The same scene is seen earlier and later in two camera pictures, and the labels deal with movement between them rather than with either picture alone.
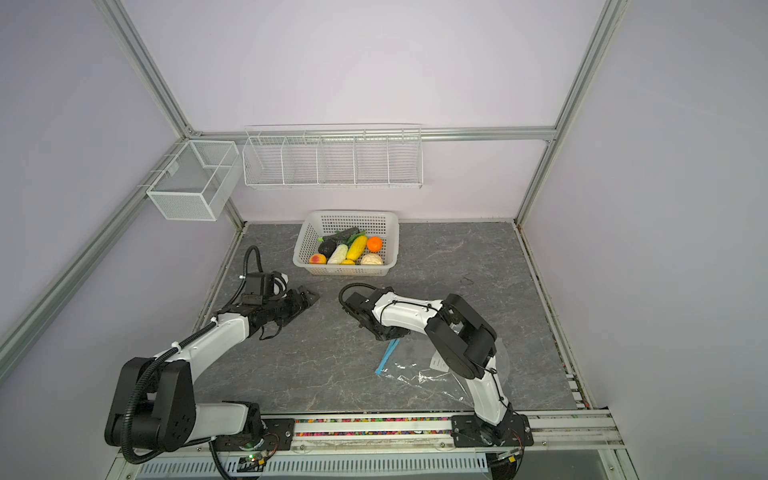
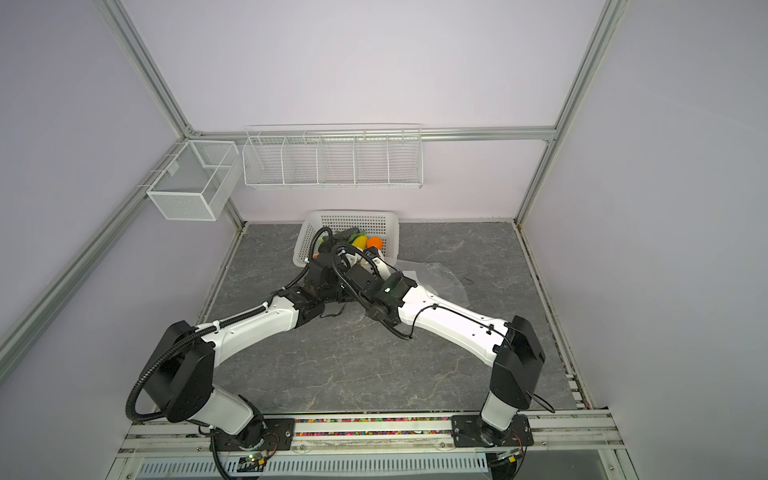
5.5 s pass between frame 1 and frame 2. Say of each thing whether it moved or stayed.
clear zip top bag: moved
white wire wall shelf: stayed
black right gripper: moved
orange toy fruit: stayed
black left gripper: moved
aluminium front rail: stayed
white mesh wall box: stayed
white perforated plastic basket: stayed
